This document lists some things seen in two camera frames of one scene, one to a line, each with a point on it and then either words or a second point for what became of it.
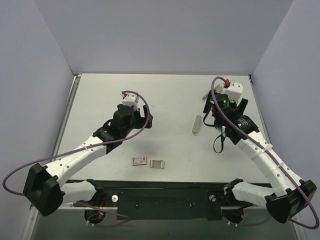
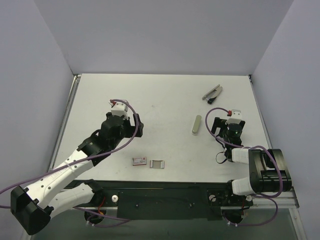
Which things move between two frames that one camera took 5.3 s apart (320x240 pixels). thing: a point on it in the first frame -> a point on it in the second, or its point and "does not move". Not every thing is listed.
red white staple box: x=139 y=161 does not move
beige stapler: x=196 y=124 does not move
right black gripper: x=242 y=104 -> x=222 y=122
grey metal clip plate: x=157 y=164 does not move
